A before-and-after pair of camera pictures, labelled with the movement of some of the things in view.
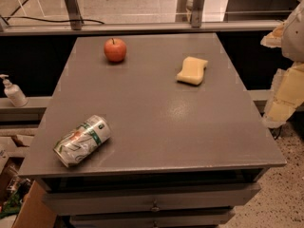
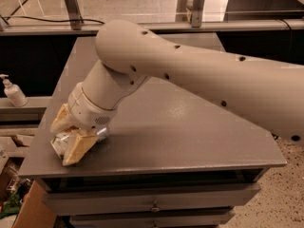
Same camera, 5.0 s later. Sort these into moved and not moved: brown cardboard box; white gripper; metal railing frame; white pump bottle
Moved: white gripper
Not moved: white pump bottle; metal railing frame; brown cardboard box
